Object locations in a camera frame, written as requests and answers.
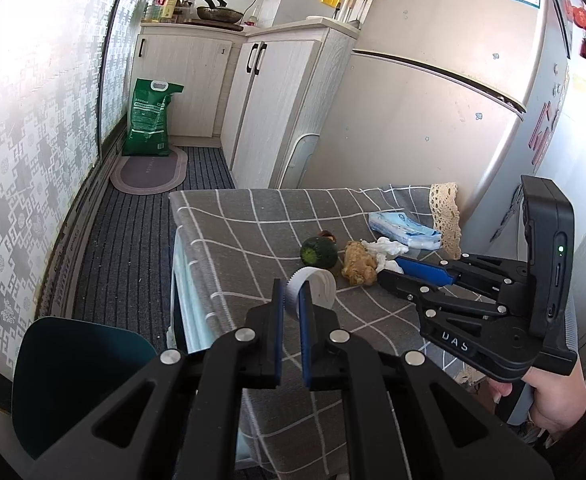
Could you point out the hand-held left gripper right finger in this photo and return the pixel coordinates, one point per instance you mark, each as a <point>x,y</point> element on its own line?
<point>306,342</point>

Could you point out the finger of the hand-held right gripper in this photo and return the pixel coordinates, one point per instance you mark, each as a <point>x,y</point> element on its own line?
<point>403,285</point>
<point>423,267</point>

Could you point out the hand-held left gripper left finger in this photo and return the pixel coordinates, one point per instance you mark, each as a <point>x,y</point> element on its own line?
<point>275,332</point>

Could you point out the white tissue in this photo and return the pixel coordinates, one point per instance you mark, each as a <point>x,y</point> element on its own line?
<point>388,247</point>

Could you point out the brown round fruit shell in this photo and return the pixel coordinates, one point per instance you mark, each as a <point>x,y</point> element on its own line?
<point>327,234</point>

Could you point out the person's right forearm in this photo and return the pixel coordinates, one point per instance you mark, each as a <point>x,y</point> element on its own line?
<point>583,452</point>

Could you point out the person's right hand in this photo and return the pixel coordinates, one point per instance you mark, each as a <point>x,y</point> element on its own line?
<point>560,400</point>

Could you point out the blue white wipes packet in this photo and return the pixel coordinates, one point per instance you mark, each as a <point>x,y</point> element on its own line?
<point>403,227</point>

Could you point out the tan ginger root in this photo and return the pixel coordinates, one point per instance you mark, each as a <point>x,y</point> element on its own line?
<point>358,262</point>

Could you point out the cream lace cloth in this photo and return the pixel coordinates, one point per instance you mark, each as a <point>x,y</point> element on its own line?
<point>445,210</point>

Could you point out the dark green round fruit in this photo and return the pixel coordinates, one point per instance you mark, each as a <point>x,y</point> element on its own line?
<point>318,252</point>

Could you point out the grey checked tablecloth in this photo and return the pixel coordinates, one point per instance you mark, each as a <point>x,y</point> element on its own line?
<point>253,240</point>

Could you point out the beige refrigerator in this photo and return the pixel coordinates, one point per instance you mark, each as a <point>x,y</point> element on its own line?
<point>423,110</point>

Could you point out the white rounded panel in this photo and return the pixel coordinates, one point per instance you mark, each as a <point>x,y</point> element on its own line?
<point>300,160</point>

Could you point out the dark striped carpet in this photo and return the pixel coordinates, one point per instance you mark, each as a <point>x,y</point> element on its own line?
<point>123,250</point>

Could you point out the red hanging tassel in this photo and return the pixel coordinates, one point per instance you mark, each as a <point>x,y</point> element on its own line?
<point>584,45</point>

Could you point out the oval grey floor mat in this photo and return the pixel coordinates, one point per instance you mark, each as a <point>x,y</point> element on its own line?
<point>148,170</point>

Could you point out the pale wood kitchen cabinet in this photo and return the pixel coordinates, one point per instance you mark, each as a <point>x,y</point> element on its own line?
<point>183,80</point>
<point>273,110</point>

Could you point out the green rice bag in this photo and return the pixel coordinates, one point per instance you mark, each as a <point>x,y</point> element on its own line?
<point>148,120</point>

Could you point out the hanging kitchen utensil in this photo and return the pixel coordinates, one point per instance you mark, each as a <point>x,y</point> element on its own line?
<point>359,10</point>

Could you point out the small clear bottle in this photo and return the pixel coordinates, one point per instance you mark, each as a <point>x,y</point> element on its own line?
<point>257,16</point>

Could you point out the brown wooden board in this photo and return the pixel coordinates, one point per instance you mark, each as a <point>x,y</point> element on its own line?
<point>215,25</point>

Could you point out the dark metal wok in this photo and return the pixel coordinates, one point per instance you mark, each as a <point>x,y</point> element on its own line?
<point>218,12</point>

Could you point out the clear green bottle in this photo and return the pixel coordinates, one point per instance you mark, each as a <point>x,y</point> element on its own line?
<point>152,14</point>

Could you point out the yellow oil bottle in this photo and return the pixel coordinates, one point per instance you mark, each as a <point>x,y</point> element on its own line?
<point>171,5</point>

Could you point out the pink wall decal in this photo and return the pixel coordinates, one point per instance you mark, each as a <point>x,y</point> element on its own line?
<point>545,132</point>

